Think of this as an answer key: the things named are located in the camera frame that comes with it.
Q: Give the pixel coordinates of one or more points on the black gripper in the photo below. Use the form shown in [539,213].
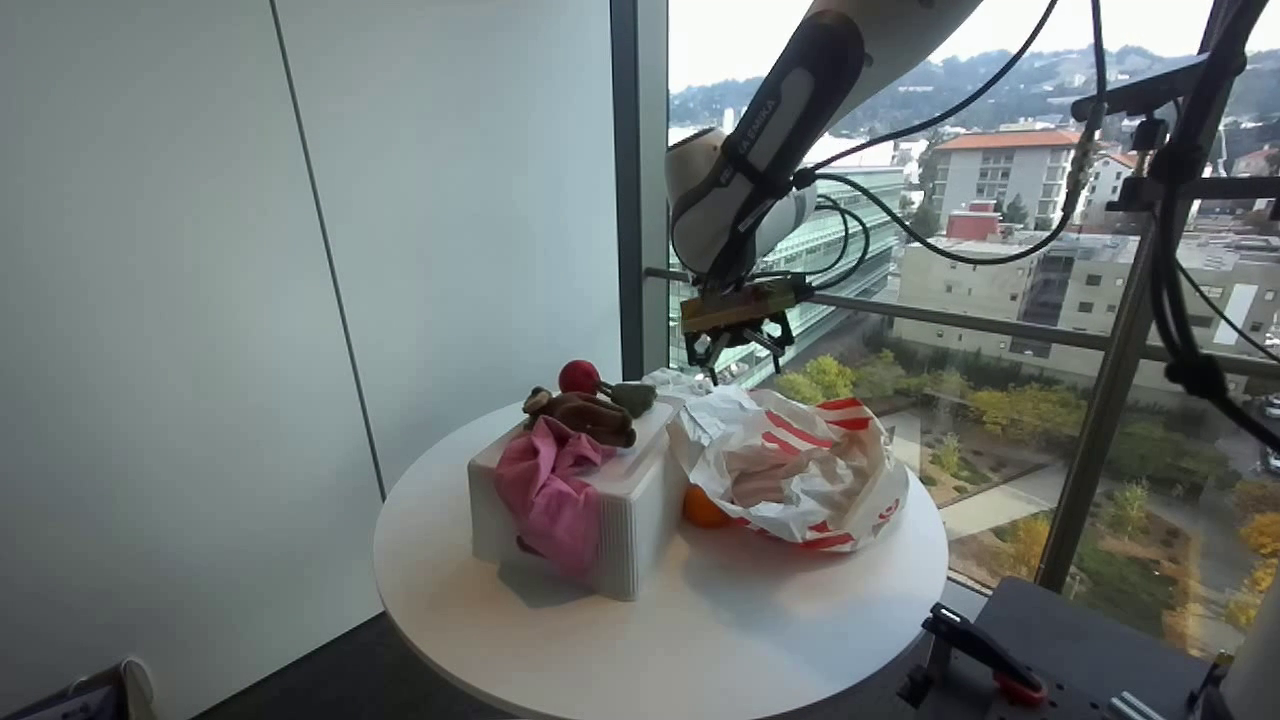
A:
[771,332]

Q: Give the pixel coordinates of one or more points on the brown plush toy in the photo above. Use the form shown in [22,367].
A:
[581,414]

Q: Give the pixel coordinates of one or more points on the red white plastic bag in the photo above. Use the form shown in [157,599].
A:
[798,472]

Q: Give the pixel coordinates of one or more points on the pink cloth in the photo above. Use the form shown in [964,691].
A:
[545,489]

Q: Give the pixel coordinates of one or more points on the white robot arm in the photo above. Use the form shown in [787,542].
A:
[723,186]

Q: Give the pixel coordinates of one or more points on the white styrofoam box basket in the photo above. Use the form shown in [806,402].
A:
[636,509]

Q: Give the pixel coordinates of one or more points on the orange fruit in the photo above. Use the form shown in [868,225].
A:
[697,509]

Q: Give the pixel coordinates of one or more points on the round white table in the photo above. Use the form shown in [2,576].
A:
[730,624]

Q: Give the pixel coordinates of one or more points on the black red clamp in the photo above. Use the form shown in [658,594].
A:
[953,635]

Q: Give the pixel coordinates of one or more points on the black camera tripod stand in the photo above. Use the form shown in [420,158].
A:
[1154,293]

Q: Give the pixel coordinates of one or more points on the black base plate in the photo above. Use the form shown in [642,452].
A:
[1092,667]

